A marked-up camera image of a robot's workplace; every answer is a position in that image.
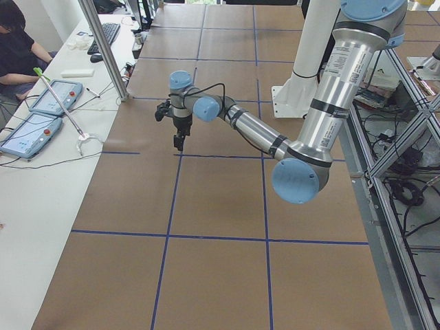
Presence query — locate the aluminium frame post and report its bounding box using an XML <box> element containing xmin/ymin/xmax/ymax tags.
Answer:
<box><xmin>78</xmin><ymin>0</ymin><xmax>129</xmax><ymax>102</ymax></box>

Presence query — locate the black keyboard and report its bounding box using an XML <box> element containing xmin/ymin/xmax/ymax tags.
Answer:
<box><xmin>87</xmin><ymin>22</ymin><xmax>122</xmax><ymax>56</ymax></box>

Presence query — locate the metal cup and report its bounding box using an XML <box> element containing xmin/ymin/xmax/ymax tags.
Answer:
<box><xmin>134</xmin><ymin>34</ymin><xmax>144</xmax><ymax>45</ymax></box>

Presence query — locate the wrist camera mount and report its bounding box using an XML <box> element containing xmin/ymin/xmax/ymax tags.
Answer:
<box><xmin>155</xmin><ymin>99</ymin><xmax>173</xmax><ymax>122</ymax></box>

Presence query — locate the person in black shirt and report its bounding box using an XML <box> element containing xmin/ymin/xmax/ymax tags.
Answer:
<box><xmin>0</xmin><ymin>1</ymin><xmax>56</xmax><ymax>101</ymax></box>

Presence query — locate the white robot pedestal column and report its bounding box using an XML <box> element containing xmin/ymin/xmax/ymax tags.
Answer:
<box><xmin>272</xmin><ymin>0</ymin><xmax>340</xmax><ymax>118</ymax></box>

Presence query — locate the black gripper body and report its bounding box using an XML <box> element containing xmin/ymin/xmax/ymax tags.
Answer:
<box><xmin>173</xmin><ymin>115</ymin><xmax>193</xmax><ymax>138</ymax></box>

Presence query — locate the black marker pen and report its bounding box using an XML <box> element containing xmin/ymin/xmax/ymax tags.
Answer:
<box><xmin>86</xmin><ymin>87</ymin><xmax>100</xmax><ymax>98</ymax></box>

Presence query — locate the far teach pendant tablet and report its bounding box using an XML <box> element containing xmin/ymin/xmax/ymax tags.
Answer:
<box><xmin>27</xmin><ymin>78</ymin><xmax>84</xmax><ymax>117</ymax></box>

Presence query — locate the black computer mouse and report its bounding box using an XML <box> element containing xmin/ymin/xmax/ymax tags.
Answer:
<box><xmin>89</xmin><ymin>53</ymin><xmax>103</xmax><ymax>63</ymax></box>

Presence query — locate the stack of magazines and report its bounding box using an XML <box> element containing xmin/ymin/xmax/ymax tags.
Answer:
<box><xmin>354</xmin><ymin>68</ymin><xmax>400</xmax><ymax>109</ymax></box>

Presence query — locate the near teach pendant tablet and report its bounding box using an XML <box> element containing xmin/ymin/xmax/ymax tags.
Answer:
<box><xmin>1</xmin><ymin>113</ymin><xmax>63</xmax><ymax>159</ymax></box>

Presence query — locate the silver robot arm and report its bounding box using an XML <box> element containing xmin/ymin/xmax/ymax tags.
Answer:
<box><xmin>155</xmin><ymin>1</ymin><xmax>406</xmax><ymax>204</ymax></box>

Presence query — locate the teach pendant tablet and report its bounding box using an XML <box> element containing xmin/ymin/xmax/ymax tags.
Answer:
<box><xmin>1</xmin><ymin>113</ymin><xmax>63</xmax><ymax>159</ymax></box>
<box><xmin>27</xmin><ymin>78</ymin><xmax>84</xmax><ymax>117</ymax></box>

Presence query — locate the brown cardboard table cover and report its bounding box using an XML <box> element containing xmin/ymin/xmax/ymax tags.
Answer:
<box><xmin>33</xmin><ymin>5</ymin><xmax>391</xmax><ymax>329</ymax></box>

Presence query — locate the metal grabber stick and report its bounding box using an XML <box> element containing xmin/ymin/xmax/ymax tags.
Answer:
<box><xmin>33</xmin><ymin>67</ymin><xmax>105</xmax><ymax>156</ymax></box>

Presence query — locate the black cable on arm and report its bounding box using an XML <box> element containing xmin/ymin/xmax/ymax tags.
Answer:
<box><xmin>170</xmin><ymin>82</ymin><xmax>276</xmax><ymax>155</ymax></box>

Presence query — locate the white foam block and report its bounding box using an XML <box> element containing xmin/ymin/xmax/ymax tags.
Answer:
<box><xmin>60</xmin><ymin>69</ymin><xmax>95</xmax><ymax>78</ymax></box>

